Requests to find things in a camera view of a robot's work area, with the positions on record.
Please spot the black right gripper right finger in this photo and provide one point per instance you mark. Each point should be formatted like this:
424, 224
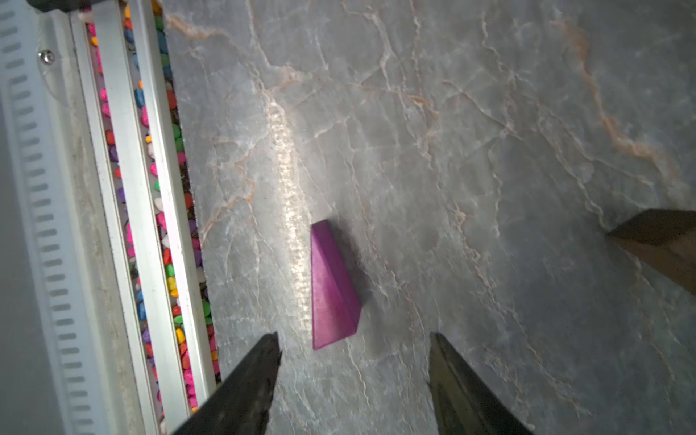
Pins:
463, 403

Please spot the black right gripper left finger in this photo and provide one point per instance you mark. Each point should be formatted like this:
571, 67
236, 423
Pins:
242, 403

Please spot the purple wedge block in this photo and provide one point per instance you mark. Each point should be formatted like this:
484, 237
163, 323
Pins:
336, 308

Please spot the dark brown wedge block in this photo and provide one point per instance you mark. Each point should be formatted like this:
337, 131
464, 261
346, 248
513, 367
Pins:
664, 240

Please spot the white vented cable duct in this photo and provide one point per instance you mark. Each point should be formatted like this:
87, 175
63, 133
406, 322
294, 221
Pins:
45, 226

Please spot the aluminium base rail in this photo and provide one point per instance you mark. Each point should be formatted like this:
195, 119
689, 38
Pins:
133, 117

